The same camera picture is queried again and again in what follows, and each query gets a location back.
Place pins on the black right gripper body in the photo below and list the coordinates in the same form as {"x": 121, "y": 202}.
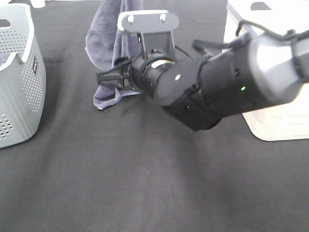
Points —
{"x": 121, "y": 75}

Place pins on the grey-blue microfibre towel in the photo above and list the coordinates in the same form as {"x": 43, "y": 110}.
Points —
{"x": 104, "y": 44}

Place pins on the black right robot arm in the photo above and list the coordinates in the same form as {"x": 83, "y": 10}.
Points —
{"x": 253, "y": 73}

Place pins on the grey perforated laundry basket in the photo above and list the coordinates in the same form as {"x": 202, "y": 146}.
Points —
{"x": 22, "y": 77}

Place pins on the white object at top edge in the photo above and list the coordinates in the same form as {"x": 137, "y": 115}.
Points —
{"x": 38, "y": 3}

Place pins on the grey towels inside basket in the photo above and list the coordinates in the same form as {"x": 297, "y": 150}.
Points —
{"x": 3, "y": 58}

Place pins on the white grey-rimmed box lid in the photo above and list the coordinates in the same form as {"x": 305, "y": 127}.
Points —
{"x": 277, "y": 15}

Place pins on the cream woven-pattern storage box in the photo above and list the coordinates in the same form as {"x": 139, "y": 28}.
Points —
{"x": 277, "y": 123}

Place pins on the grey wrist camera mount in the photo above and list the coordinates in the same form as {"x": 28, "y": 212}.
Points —
{"x": 154, "y": 29}

